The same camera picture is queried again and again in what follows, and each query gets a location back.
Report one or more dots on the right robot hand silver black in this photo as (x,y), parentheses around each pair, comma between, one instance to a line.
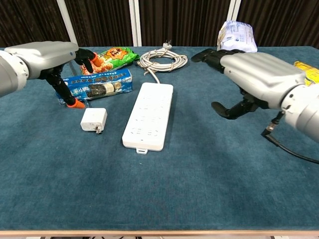
(264,74)

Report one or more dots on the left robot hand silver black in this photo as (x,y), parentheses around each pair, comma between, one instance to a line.
(47,57)

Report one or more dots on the white square power adapter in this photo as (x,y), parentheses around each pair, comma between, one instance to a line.
(92,119)

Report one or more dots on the white power strip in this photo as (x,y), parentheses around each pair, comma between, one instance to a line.
(149,117)

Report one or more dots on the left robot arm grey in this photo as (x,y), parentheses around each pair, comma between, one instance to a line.
(10,74)

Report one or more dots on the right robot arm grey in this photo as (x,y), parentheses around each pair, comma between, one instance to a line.
(304,112)

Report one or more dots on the dark brown partition panel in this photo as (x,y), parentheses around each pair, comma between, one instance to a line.
(30,20)
(281,20)
(99,22)
(184,22)

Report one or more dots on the pale purple package bag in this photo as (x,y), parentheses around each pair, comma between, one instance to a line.
(236,37)

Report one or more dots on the yellow chip bag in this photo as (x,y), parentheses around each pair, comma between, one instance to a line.
(311,72)

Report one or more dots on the blue cookie box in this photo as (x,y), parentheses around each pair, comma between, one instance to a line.
(109,84)

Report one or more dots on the green orange snack bag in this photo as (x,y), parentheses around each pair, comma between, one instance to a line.
(117,59)

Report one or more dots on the teal felt table mat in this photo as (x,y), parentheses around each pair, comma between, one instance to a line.
(199,174)

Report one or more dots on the white partition frame post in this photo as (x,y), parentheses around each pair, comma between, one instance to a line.
(234,11)
(135,22)
(65,20)

